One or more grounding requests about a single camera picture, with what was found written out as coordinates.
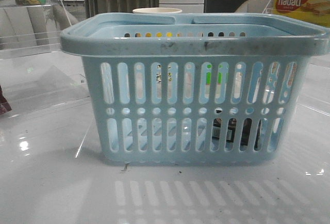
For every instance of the dark red snack packet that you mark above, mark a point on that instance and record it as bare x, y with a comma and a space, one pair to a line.
4, 105

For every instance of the clear acrylic shelf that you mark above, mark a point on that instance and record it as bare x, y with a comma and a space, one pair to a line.
35, 73
322, 61

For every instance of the clear acrylic left shelf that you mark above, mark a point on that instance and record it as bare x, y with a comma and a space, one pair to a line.
35, 73

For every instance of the clear acrylic right shelf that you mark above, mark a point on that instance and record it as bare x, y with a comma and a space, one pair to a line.
322, 61

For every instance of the light blue plastic basket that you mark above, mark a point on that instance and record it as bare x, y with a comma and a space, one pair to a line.
157, 82

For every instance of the black tissue pack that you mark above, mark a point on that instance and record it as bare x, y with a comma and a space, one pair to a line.
231, 132

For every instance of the yellow nabati wafer box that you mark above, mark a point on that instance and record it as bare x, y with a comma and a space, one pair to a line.
312, 11

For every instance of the white paper cup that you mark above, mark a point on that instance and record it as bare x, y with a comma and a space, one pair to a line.
157, 11

